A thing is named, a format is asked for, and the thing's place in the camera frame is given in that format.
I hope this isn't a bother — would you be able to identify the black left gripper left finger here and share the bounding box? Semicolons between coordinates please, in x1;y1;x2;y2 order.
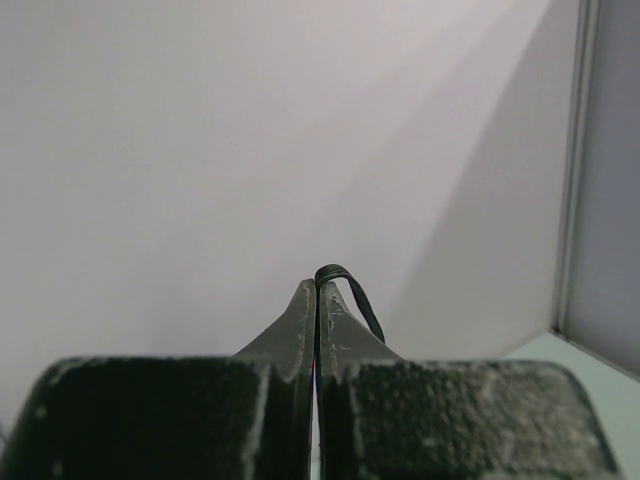
1;280;316;479

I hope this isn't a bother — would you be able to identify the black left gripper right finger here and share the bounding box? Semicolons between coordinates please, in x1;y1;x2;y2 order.
318;282;623;479

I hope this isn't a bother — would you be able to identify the black cable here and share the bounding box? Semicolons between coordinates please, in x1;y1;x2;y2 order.
313;263;386;346

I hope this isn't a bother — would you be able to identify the aluminium frame post right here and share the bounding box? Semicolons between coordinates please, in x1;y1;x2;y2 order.
551;0;602;338

